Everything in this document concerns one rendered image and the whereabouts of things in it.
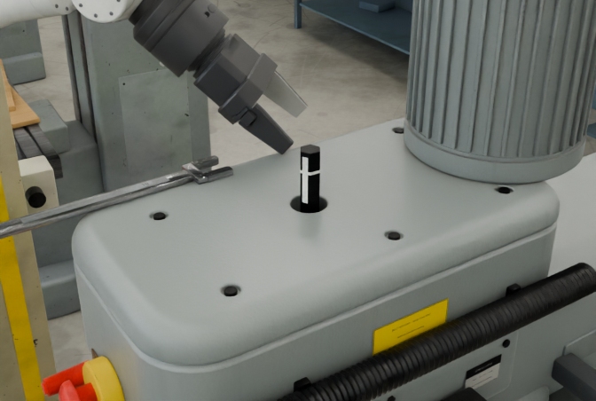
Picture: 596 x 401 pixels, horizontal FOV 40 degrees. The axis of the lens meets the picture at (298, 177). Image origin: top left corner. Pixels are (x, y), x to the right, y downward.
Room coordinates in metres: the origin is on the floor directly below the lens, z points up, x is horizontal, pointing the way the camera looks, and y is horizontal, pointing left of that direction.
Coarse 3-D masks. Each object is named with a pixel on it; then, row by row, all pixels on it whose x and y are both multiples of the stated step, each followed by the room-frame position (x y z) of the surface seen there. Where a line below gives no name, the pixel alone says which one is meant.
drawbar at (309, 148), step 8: (304, 152) 0.70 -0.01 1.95; (312, 152) 0.70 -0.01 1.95; (312, 160) 0.70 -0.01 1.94; (312, 168) 0.70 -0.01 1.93; (312, 176) 0.70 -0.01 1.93; (312, 184) 0.70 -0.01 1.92; (312, 192) 0.70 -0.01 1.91; (312, 200) 0.70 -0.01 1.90; (304, 208) 0.70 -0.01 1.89; (312, 208) 0.70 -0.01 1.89
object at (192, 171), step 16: (208, 160) 0.79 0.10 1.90; (176, 176) 0.75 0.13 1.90; (192, 176) 0.75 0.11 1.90; (208, 176) 0.75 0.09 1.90; (224, 176) 0.76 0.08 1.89; (112, 192) 0.72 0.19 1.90; (128, 192) 0.72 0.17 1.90; (144, 192) 0.72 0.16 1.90; (64, 208) 0.68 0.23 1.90; (80, 208) 0.68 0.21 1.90; (96, 208) 0.69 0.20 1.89; (0, 224) 0.65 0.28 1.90; (16, 224) 0.65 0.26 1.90; (32, 224) 0.66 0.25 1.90
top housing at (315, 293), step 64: (384, 128) 0.88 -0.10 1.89; (192, 192) 0.73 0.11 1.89; (256, 192) 0.73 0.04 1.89; (320, 192) 0.73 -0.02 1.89; (384, 192) 0.73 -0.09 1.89; (448, 192) 0.73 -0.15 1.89; (512, 192) 0.73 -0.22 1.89; (128, 256) 0.61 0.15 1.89; (192, 256) 0.61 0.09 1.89; (256, 256) 0.61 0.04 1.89; (320, 256) 0.61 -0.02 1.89; (384, 256) 0.61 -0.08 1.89; (448, 256) 0.64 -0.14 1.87; (512, 256) 0.68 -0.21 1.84; (128, 320) 0.54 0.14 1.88; (192, 320) 0.52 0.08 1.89; (256, 320) 0.53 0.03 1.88; (320, 320) 0.56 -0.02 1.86; (384, 320) 0.60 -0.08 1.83; (448, 320) 0.64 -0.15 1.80; (128, 384) 0.55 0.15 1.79; (192, 384) 0.50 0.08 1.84; (256, 384) 0.52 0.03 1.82
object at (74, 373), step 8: (88, 360) 0.68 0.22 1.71; (72, 368) 0.67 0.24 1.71; (80, 368) 0.67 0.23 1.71; (56, 376) 0.65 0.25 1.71; (64, 376) 0.65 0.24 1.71; (72, 376) 0.66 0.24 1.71; (80, 376) 0.66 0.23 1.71; (48, 384) 0.64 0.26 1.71; (56, 384) 0.65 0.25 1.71; (80, 384) 0.66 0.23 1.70; (48, 392) 0.64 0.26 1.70; (56, 392) 0.64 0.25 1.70
